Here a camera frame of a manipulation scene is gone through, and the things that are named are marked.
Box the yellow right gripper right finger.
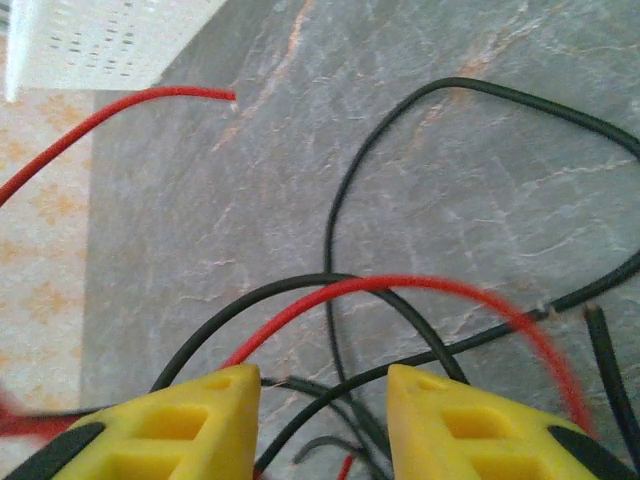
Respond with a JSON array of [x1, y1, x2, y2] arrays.
[[386, 363, 640, 480]]

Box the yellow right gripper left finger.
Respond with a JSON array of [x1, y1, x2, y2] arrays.
[[0, 363, 262, 480]]

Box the black cable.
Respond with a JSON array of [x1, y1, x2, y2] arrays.
[[323, 77, 640, 479], [583, 303, 640, 467], [149, 272, 469, 394], [252, 259, 640, 476]]

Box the white perforated plastic basket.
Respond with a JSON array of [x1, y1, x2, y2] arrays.
[[4, 0, 236, 102]]

